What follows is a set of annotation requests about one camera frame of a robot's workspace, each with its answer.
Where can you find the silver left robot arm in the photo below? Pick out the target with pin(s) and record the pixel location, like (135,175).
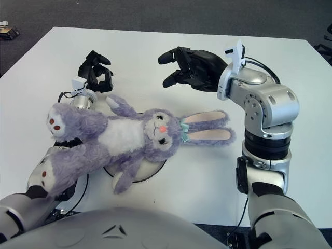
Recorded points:
(31,202)

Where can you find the silver robot torso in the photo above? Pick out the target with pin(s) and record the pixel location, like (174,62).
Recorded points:
(116,228)

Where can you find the black cardboard box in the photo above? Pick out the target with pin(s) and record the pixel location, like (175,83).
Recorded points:
(10,32)

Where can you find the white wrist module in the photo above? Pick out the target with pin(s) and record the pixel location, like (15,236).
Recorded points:
(236,54)
(79,84)

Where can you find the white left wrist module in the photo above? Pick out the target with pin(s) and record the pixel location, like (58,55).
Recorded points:
(79,84)

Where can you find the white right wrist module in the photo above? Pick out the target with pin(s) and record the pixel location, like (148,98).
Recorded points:
(236,54)

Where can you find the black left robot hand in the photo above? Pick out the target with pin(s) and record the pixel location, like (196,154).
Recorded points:
(98,75)

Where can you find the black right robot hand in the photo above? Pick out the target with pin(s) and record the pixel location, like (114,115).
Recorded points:
(197,67)

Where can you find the purple plush bunny doll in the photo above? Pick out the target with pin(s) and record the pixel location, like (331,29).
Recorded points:
(124,137)

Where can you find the metal table leg bracket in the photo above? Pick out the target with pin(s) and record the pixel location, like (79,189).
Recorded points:
(234,240)
(63,212)

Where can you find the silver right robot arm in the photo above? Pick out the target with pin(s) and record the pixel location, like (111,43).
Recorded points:
(269,129)

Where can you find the white plate with black rim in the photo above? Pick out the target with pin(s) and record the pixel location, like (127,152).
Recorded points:
(150,171)

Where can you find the white crumpled paper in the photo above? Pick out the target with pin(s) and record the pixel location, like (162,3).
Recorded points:
(3,23)

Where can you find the black office chair base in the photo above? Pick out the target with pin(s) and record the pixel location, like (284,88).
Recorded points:
(324,46)

